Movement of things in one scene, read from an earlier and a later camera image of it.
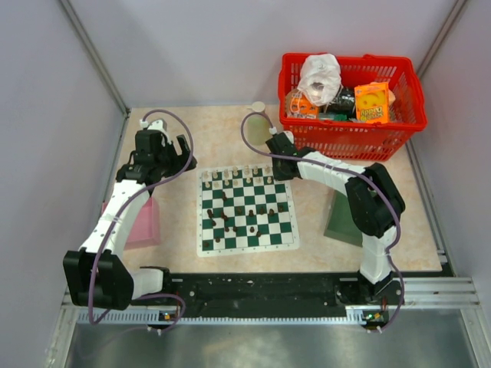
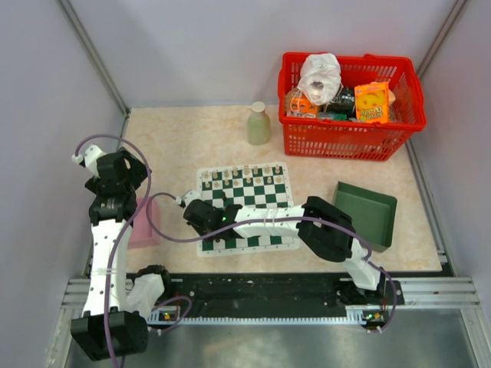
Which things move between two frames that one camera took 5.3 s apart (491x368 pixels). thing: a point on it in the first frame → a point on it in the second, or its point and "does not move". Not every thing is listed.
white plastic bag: [321, 80] does not move
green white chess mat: [242, 210] does not move
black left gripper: [180, 160] → [136, 171]
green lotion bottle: [257, 126] does not move
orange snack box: [372, 103] does not move
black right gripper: [278, 175] → [197, 228]
